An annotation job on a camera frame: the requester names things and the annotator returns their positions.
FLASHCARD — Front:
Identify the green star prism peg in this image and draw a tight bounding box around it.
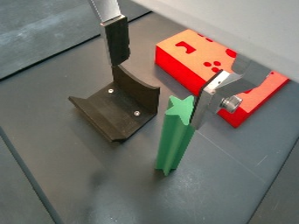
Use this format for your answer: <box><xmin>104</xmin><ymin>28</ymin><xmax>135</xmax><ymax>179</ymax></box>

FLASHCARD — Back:
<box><xmin>155</xmin><ymin>95</ymin><xmax>195</xmax><ymax>176</ymax></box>

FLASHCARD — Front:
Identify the red shape sorting board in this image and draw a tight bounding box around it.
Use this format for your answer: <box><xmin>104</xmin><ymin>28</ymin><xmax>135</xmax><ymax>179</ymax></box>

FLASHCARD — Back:
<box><xmin>155</xmin><ymin>30</ymin><xmax>288</xmax><ymax>128</ymax></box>

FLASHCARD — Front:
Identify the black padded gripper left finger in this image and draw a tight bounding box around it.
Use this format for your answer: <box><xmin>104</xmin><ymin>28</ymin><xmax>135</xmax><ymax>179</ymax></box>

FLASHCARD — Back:
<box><xmin>88</xmin><ymin>0</ymin><xmax>130</xmax><ymax>67</ymax></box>

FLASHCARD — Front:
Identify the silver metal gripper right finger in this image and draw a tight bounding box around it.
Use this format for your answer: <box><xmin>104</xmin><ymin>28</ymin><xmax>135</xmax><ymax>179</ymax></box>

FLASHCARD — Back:
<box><xmin>190</xmin><ymin>55</ymin><xmax>271</xmax><ymax>130</ymax></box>

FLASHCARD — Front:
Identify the black curved peg holder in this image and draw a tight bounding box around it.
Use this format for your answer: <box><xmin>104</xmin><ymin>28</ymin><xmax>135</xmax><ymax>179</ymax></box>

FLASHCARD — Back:
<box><xmin>70</xmin><ymin>66</ymin><xmax>160</xmax><ymax>142</ymax></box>

